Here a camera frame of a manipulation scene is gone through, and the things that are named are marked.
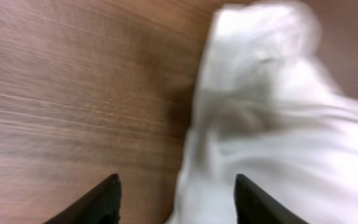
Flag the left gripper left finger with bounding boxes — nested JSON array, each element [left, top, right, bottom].
[[45, 174, 122, 224]]

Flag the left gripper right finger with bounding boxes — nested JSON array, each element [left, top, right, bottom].
[[234, 174, 306, 224]]

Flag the white t-shirt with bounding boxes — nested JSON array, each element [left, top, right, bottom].
[[168, 1, 358, 223]]

